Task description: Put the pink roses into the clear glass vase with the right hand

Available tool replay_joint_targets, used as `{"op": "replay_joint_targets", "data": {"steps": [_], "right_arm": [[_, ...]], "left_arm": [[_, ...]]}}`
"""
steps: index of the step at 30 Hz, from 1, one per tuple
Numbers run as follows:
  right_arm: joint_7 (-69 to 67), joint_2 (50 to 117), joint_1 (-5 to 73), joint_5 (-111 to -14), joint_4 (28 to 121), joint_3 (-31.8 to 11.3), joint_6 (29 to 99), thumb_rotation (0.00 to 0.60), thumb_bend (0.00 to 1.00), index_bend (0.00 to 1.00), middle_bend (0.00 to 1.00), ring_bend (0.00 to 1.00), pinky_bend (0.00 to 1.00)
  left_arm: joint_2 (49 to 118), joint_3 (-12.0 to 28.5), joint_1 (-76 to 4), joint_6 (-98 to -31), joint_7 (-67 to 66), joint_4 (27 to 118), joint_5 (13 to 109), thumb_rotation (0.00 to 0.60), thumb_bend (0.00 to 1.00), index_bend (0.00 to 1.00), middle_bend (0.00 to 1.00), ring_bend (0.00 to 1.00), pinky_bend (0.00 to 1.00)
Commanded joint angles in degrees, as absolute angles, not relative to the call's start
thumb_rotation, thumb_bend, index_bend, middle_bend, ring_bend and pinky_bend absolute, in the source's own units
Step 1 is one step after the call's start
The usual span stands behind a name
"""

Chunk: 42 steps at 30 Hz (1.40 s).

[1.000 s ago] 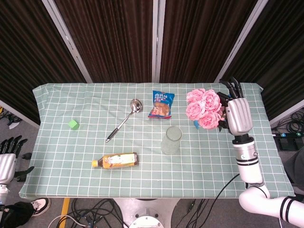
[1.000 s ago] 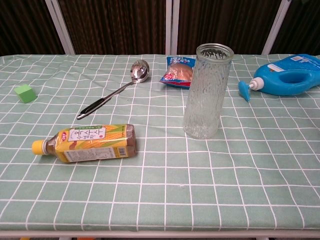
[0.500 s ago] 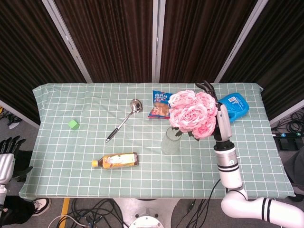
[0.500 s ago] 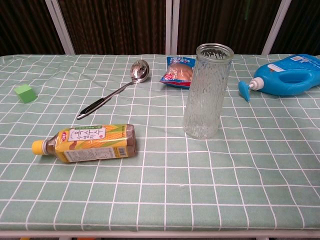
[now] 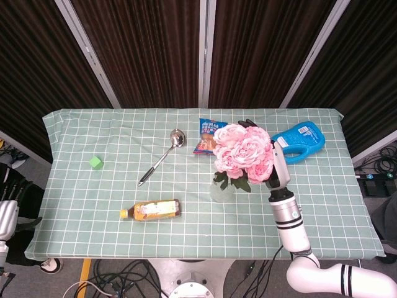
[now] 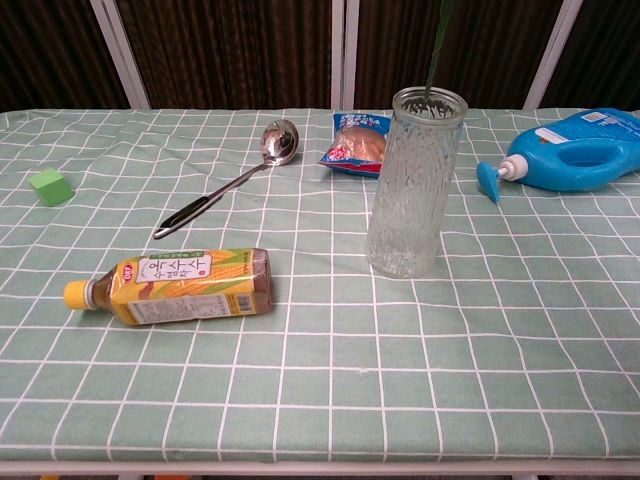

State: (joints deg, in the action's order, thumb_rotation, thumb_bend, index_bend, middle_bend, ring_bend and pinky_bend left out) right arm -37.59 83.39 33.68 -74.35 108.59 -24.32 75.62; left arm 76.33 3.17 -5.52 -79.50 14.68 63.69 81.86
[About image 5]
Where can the black trouser leg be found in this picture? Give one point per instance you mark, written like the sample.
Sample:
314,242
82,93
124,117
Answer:
21,248

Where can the white metal screen post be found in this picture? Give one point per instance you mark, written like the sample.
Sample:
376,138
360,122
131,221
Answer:
90,56
310,56
375,146
24,147
206,52

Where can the clear textured glass vase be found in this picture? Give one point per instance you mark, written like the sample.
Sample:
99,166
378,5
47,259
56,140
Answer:
221,195

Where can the black pedal box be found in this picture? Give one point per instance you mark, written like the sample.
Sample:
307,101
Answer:
376,184

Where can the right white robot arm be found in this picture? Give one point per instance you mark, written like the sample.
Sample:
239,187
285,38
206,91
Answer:
291,229

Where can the pink artificial flower bouquet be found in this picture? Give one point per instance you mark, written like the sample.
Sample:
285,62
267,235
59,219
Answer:
245,149

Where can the corn tea plastic bottle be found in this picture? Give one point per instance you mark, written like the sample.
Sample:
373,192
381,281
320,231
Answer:
155,209

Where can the blue red snack packet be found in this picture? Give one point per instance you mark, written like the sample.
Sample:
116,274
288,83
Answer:
204,136

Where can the green cube block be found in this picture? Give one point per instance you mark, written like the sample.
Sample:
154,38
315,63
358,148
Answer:
96,163

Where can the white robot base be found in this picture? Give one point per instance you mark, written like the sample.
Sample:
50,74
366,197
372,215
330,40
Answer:
189,285

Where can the white black sneaker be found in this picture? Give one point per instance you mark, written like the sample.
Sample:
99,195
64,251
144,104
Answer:
51,266

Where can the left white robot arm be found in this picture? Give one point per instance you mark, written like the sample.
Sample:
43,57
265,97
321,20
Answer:
2,251

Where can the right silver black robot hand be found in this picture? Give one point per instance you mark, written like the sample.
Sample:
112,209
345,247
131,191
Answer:
281,164

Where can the green white checked tablecloth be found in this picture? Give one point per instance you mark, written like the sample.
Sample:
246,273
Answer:
124,239

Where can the dark grey padded object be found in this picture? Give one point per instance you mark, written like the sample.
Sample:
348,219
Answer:
386,223

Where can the dark brown curtain panel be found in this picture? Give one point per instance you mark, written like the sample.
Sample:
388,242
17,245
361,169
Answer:
369,77
145,52
34,71
263,49

